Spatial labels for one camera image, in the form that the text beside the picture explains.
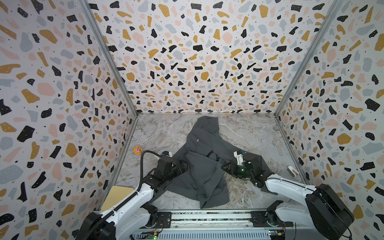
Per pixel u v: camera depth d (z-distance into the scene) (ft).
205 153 3.04
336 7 2.34
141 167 1.96
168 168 2.12
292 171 2.94
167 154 2.56
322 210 1.38
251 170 2.21
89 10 2.31
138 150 3.11
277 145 3.38
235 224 2.40
